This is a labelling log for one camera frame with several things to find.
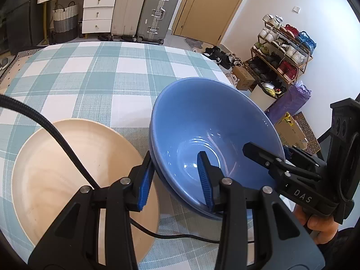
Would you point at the cream plate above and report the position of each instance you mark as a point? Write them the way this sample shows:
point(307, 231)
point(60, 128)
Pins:
point(56, 160)

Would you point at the purple bag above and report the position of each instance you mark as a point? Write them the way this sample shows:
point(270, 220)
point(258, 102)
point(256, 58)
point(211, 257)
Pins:
point(292, 101)

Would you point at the pile of dark shoes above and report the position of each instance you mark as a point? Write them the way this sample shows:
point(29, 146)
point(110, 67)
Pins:
point(222, 56)

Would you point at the brown cardboard box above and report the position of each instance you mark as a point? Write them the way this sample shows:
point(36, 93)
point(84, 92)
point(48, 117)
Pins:
point(243, 77)

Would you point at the white sneaker pair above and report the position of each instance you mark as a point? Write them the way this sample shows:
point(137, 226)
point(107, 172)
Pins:
point(231, 79)

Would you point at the checked tablecloth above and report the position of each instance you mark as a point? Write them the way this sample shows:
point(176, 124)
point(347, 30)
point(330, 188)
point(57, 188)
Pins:
point(84, 70)

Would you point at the blue bowl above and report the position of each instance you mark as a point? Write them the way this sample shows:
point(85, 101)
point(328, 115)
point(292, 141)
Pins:
point(168, 184)
point(197, 112)
point(194, 210)

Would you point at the wooden door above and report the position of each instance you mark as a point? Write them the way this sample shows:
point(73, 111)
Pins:
point(208, 8)

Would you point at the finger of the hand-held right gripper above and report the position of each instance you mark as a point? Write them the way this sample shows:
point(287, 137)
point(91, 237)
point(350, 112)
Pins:
point(261, 156)
point(309, 159)

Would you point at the person's right forearm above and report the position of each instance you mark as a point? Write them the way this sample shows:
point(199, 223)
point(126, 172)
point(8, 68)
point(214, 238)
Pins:
point(343, 247)

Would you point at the wooden shoe rack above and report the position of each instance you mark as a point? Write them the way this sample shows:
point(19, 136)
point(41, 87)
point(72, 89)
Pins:
point(281, 67)

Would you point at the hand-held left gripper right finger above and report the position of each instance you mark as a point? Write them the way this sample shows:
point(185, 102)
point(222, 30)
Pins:
point(204, 180)

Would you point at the patterned floor rug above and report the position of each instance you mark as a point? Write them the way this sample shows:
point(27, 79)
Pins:
point(17, 62)

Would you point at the woven laundry basket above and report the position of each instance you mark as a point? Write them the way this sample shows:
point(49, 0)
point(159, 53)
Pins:
point(65, 24)

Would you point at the collection of sneakers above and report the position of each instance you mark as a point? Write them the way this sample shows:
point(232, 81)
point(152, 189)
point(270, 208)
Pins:
point(289, 50)

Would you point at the white drawer cabinet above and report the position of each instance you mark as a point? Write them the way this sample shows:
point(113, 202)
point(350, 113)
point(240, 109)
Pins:
point(98, 14)

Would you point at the cat print cardboard box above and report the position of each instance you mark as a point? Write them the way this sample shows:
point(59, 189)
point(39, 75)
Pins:
point(298, 135)

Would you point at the white light switch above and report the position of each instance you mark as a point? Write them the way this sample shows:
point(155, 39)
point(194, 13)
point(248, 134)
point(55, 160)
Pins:
point(296, 9)

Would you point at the person's right hand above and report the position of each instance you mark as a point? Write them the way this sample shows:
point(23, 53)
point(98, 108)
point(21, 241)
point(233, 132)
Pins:
point(320, 227)

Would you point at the white trash bin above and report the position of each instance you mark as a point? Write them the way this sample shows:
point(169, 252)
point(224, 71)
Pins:
point(261, 98)

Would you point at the dark grey refrigerator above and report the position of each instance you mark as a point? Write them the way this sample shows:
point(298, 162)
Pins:
point(22, 19)

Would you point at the grey slipper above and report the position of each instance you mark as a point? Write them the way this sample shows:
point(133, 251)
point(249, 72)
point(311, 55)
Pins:
point(3, 63)

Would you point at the beige suitcase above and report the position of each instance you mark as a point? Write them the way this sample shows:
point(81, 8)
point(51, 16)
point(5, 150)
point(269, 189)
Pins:
point(128, 5)

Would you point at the grey door mat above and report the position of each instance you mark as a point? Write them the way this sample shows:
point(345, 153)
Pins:
point(194, 43)

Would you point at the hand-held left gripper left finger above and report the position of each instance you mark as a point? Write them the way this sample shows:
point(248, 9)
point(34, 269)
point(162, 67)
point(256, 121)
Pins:
point(144, 185)

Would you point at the silver suitcase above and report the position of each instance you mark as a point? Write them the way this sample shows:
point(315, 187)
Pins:
point(157, 8)

